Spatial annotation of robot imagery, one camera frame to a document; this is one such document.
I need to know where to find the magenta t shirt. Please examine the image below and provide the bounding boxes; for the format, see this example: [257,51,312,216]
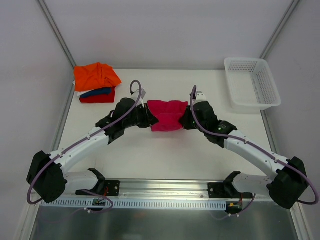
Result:
[147,100,188,132]

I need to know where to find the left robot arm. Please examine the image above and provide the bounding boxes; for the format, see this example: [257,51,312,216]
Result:
[26,98,159,203]

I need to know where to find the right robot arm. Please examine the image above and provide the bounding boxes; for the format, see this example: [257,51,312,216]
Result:
[179,101,310,209]

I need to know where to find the red folded t shirt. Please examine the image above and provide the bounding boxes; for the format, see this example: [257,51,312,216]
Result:
[79,88,116,104]

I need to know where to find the blue folded t shirt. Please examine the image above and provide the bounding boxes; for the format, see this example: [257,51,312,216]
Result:
[80,87,113,98]

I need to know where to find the orange folded t shirt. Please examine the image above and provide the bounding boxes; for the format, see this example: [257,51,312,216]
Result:
[73,62,122,92]

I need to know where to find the white plastic basket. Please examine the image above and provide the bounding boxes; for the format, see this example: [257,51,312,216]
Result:
[224,57,282,114]

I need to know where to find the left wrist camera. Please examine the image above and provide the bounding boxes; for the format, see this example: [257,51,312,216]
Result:
[131,89,146,107]

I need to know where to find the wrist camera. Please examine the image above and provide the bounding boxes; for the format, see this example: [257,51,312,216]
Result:
[131,89,146,107]
[192,91,207,103]

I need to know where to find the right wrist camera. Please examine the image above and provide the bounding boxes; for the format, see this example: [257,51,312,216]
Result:
[192,91,207,103]

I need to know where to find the aluminium mounting rail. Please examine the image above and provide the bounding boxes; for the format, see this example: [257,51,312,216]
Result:
[67,177,276,201]

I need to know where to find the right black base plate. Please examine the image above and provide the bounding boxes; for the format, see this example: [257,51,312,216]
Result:
[207,182,253,199]

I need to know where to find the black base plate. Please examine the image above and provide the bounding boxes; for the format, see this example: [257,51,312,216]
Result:
[87,180,121,197]
[207,182,253,199]

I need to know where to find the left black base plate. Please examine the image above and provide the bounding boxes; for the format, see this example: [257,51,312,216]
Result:
[87,180,121,197]

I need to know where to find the white slotted cable duct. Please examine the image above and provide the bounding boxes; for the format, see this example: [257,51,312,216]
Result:
[41,197,227,211]

